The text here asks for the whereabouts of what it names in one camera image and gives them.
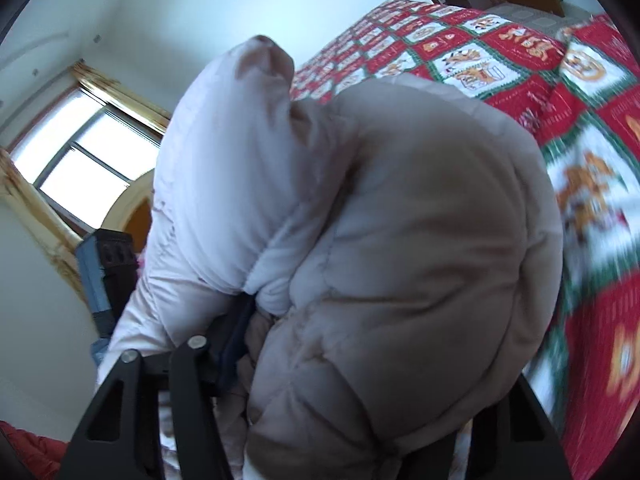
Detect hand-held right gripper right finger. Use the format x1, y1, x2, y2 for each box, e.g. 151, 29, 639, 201
449, 372, 572, 480

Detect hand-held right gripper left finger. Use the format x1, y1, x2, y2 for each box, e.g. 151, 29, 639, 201
57, 297, 258, 480

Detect pale pink puffer jacket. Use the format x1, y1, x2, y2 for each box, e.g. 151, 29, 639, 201
95, 35, 567, 480

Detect cream arched headboard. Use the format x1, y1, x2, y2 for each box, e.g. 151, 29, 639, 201
101, 169, 157, 253

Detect window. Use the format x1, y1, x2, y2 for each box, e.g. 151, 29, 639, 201
9, 87, 167, 232

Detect red cloth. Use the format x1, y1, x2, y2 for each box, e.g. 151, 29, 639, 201
0, 420, 69, 480

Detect red printed patchwork quilt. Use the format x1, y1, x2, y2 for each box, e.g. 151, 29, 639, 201
289, 0, 640, 480

